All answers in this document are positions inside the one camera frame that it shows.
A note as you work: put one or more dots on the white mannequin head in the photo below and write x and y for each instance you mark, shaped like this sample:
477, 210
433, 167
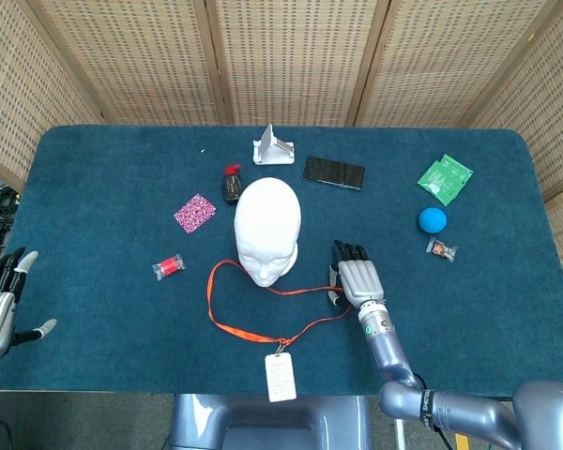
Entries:
267, 220

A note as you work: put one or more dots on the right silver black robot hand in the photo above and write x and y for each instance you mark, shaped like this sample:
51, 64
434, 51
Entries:
361, 281

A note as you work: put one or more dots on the blue-grey robot torso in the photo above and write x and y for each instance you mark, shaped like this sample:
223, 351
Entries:
272, 422

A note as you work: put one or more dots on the black smartphone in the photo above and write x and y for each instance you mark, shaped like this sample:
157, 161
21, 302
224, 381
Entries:
333, 172

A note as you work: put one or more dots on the blue foam ball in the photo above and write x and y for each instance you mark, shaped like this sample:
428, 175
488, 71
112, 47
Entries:
432, 220

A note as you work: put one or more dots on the orange snack in clear wrapper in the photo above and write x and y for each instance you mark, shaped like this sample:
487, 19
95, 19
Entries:
441, 249

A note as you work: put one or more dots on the pink patterned packet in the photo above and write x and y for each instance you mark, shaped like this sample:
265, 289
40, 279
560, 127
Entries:
194, 213

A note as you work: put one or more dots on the white badge card holder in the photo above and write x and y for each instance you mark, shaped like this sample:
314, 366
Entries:
280, 377

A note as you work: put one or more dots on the white phone stand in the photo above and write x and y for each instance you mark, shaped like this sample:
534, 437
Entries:
272, 157

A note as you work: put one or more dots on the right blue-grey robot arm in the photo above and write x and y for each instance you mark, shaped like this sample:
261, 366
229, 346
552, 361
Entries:
389, 347

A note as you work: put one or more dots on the green foil packet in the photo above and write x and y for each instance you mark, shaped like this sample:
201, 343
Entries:
443, 180

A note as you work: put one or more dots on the blue felt table cover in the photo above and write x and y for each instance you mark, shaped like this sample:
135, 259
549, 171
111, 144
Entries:
98, 187

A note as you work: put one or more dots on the woven bamboo screen panel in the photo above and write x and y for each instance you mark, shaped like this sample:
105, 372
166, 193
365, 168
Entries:
136, 61
450, 61
19, 94
295, 61

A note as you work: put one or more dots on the white table leg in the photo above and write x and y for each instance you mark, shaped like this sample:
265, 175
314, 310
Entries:
400, 436

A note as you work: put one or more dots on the red candy in clear wrapper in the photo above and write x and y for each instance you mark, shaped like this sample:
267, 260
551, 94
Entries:
169, 267

